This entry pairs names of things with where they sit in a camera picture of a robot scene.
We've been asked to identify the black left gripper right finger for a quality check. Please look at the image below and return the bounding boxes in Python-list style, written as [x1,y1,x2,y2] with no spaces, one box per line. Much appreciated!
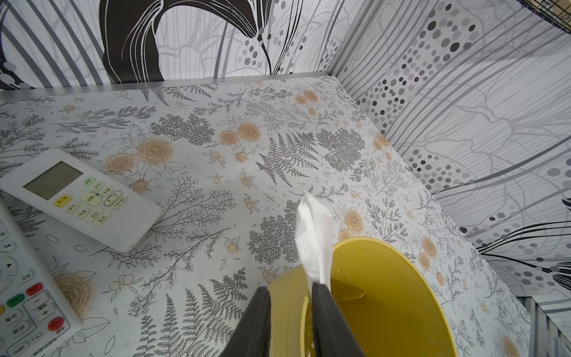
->
[312,284,365,357]

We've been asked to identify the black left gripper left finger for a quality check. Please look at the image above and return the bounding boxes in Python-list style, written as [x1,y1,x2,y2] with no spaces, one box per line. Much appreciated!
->
[219,286,272,357]

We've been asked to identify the yellow plastic cup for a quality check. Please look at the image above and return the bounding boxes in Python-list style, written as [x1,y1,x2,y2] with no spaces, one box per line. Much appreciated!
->
[269,237,457,356]

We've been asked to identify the white straw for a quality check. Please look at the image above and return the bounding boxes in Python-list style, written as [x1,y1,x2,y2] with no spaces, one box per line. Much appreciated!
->
[294,192,335,291]

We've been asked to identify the white remote control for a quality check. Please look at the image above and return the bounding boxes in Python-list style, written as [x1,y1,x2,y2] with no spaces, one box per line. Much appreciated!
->
[1,207,82,356]

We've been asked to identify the white remote with screen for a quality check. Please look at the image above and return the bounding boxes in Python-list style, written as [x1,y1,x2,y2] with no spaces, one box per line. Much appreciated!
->
[1,149,162,252]

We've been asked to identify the black wire basket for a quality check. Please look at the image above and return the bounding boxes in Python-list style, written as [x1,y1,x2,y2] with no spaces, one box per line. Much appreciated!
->
[518,0,571,34]

